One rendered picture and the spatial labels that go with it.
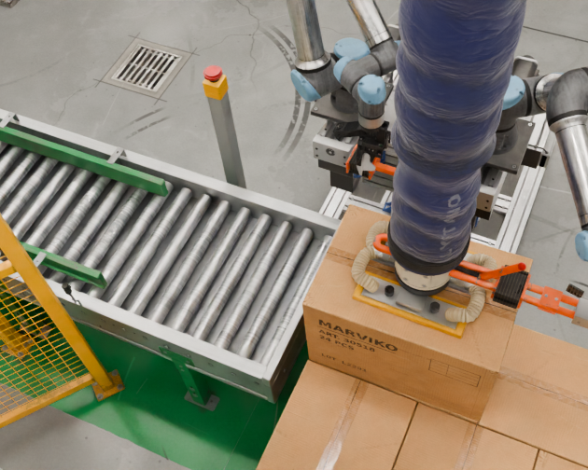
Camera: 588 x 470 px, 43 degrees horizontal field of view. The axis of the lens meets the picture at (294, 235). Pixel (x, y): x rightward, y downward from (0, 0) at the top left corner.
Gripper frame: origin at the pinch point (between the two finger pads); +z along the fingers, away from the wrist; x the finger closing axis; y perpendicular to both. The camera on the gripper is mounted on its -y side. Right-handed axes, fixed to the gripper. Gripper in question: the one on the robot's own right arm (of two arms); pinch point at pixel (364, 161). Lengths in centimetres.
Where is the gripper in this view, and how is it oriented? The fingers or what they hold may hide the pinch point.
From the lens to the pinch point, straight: 239.9
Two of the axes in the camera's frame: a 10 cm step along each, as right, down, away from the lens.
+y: 9.0, 3.2, -2.9
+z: 0.7, 5.6, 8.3
